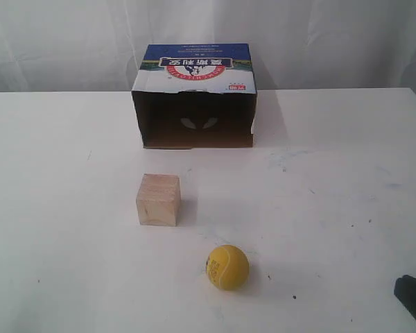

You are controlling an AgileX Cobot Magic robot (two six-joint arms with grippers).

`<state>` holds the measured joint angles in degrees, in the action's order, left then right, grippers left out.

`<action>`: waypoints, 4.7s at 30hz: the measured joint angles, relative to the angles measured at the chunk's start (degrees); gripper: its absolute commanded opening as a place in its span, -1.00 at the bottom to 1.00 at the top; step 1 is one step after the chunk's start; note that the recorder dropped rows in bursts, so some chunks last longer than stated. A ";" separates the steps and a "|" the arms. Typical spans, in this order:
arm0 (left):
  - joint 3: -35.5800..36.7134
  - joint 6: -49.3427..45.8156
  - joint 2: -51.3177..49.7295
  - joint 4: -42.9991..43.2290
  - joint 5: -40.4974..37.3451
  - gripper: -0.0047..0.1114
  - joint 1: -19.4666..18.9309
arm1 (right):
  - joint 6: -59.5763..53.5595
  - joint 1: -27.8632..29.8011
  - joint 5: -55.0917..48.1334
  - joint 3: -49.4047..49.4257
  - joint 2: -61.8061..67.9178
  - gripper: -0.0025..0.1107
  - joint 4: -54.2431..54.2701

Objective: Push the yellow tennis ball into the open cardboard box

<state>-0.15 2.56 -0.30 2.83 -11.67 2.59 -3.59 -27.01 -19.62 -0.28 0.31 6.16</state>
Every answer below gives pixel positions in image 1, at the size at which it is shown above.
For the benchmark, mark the light wooden cube block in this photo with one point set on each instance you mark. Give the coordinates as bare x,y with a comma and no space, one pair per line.
158,199

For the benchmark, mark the yellow tennis ball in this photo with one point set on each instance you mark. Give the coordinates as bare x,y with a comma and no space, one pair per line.
227,267

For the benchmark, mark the open printed cardboard box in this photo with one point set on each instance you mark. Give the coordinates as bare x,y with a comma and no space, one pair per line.
195,96

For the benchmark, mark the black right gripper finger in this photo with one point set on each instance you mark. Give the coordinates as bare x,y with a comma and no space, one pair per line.
405,291

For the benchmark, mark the white backdrop curtain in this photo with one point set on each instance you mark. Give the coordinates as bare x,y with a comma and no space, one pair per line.
99,45

